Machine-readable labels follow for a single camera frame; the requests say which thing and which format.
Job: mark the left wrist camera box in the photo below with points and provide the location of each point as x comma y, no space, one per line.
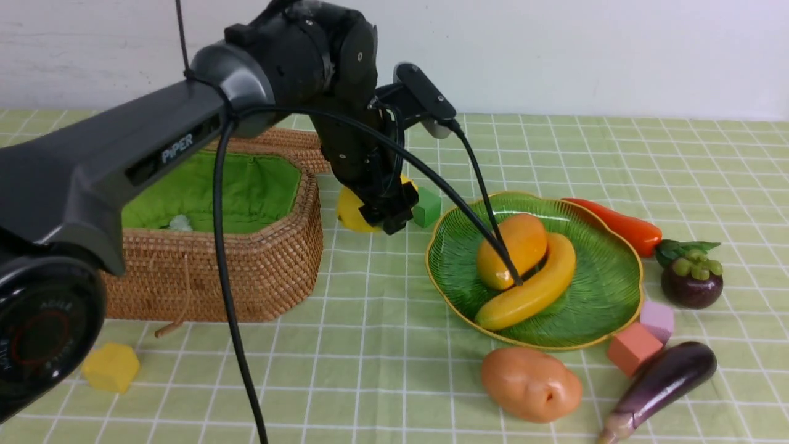
413,99

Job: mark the brown potato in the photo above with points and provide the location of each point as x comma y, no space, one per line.
530,384

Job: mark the yellow lemon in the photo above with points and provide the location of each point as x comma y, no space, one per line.
349,202

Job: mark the yellow banana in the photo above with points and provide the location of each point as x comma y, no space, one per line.
536,293

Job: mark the woven wicker basket green lining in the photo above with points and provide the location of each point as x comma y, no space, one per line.
273,240

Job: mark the yellow foam block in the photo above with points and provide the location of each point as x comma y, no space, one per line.
111,367

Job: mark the green glass leaf plate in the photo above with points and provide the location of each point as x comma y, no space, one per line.
605,296

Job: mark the green foam cube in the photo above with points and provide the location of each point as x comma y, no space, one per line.
428,208

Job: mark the orange red carrot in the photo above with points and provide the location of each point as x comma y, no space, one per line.
640,234

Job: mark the purple mangosteen with green leaves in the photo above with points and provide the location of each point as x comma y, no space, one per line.
689,278

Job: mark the salmon orange foam block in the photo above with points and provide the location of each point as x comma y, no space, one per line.
632,348

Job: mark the orange yellow mango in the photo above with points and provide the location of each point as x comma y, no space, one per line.
525,239

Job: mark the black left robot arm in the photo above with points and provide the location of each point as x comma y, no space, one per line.
63,193

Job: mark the purple eggplant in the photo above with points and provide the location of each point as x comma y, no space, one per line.
670,375

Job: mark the pink purple foam block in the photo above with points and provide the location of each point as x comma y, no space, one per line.
658,319

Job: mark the woven wicker basket lid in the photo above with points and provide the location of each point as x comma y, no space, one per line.
301,147

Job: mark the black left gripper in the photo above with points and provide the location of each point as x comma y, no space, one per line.
360,162

